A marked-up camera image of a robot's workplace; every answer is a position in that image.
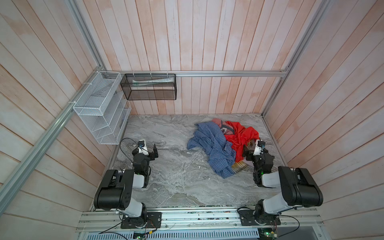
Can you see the aluminium corner post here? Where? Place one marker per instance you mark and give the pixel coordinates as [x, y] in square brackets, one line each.
[85, 32]
[305, 39]

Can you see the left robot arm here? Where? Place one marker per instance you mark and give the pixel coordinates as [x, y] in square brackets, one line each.
[115, 189]

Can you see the red cloth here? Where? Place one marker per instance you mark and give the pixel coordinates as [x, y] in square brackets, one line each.
[240, 137]

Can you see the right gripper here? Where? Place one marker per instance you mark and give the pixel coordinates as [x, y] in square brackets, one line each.
[249, 151]

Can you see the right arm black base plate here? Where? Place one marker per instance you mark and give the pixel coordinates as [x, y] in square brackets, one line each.
[250, 217]

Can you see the salmon pink grey-trimmed garment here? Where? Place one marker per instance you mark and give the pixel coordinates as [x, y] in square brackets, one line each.
[225, 127]

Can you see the blue checked cloth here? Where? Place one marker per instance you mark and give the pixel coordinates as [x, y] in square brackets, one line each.
[221, 156]

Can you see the yellow plaid cloth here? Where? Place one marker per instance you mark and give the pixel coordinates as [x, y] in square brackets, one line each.
[239, 166]

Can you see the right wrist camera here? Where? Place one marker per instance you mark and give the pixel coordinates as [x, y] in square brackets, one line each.
[259, 147]

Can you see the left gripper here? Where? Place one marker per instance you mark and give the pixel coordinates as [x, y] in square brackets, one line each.
[149, 153]

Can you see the left aluminium corner post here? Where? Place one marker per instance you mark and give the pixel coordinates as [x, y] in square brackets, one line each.
[85, 32]

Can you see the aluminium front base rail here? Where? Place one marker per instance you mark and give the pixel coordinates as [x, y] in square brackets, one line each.
[194, 218]

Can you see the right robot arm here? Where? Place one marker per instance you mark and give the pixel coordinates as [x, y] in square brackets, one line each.
[298, 188]

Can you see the right aluminium corner post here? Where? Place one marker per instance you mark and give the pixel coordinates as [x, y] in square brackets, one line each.
[305, 39]

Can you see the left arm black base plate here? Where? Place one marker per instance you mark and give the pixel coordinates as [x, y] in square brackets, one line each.
[149, 220]

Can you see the left aluminium frame rail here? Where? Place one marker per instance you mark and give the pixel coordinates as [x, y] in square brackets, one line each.
[22, 172]

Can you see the white paper in basket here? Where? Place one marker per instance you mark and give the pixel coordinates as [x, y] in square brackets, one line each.
[150, 82]

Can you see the white wire mesh shelf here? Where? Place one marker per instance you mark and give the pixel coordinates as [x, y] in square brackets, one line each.
[103, 108]

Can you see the horizontal aluminium back rail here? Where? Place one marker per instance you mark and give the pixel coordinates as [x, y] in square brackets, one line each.
[217, 73]

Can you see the black wire mesh basket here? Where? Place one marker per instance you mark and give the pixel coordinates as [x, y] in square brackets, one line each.
[148, 93]

